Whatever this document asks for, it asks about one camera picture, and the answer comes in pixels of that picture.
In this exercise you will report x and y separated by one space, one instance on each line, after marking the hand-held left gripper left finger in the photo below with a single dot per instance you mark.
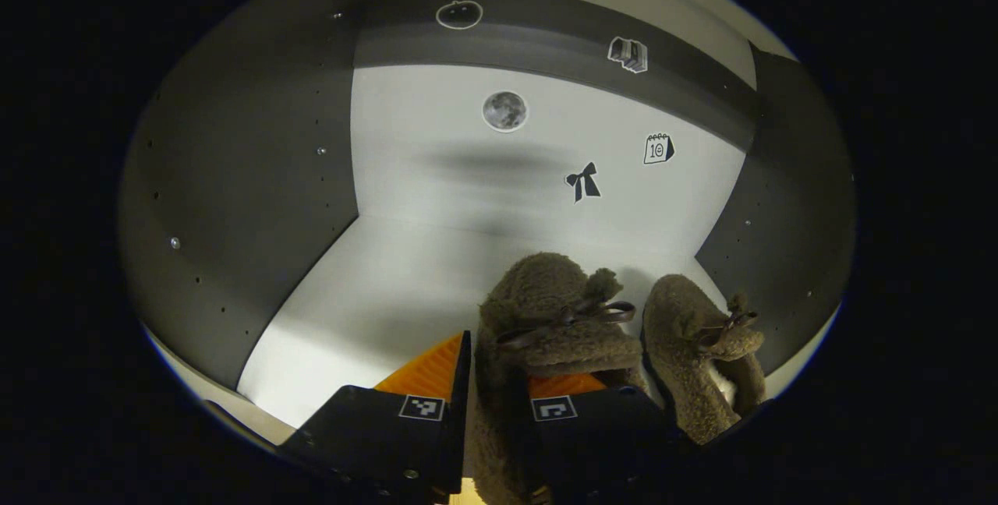
460 450

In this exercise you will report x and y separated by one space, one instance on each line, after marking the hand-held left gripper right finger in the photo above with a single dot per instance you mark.
608 443

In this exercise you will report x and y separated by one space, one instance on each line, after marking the brown fuzzy shoe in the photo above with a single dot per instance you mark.
686 349
546 294

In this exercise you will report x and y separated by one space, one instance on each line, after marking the white cabinet door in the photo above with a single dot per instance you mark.
226 404
803 365

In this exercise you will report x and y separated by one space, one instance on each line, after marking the white shoe cabinet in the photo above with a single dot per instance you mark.
429 178

